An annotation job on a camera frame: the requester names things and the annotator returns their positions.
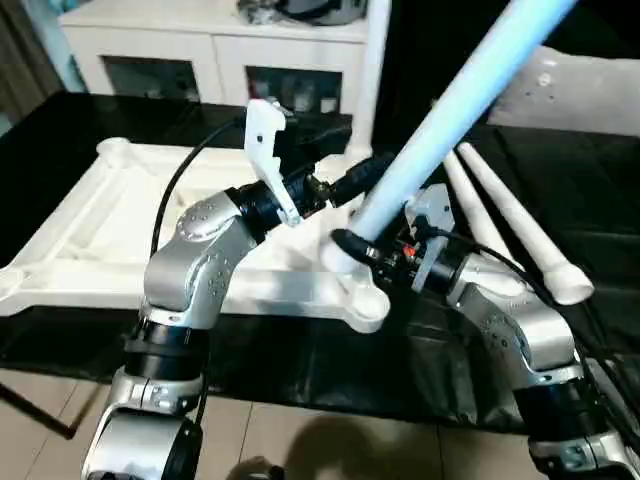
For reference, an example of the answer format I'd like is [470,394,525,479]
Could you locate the grey bag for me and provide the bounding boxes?
[276,0,372,27]

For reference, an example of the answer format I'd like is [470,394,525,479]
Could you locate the black table mat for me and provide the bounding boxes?
[0,89,640,437]

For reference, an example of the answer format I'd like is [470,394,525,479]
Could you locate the black sofa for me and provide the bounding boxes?
[378,0,640,142]

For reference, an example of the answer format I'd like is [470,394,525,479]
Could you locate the white cabinet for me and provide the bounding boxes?
[58,0,375,117]

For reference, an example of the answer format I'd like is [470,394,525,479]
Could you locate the grey cushion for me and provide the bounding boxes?
[486,43,640,137]

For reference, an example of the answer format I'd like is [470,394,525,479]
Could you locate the white plastic table top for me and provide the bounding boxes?
[0,138,392,335]

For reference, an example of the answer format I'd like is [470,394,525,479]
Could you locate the black metal table frame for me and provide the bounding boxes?
[0,383,97,442]

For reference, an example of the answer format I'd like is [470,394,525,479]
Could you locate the black tangled straps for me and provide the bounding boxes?
[236,0,280,27]

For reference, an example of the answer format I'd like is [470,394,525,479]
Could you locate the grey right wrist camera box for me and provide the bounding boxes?
[405,181,457,242]

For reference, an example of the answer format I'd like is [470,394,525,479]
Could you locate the grey curtain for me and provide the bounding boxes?
[0,0,69,129]

